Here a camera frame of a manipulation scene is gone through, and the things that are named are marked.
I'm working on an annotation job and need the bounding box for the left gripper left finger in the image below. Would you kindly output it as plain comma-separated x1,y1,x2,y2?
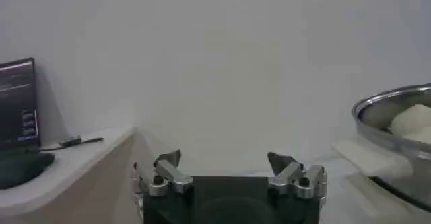
133,149,195,198

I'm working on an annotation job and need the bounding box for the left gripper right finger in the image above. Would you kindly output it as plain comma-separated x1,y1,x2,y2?
267,151,328,200

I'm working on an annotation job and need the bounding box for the white steamed bun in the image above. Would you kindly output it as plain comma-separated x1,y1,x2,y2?
389,103,431,135

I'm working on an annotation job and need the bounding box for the white cooker base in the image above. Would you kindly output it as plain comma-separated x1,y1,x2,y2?
332,139,431,213

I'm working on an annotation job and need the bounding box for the white side table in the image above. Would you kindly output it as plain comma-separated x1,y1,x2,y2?
0,126,136,224

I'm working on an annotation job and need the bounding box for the perforated steel steamer basket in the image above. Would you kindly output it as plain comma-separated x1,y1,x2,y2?
351,83,431,161

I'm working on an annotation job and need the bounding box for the black computer mouse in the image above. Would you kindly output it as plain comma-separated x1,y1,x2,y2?
0,150,56,190

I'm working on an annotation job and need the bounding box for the black computer monitor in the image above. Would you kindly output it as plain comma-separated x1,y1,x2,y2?
0,57,42,152

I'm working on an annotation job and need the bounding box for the small adapter with black cable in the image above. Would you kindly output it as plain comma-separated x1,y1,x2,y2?
39,135,104,152

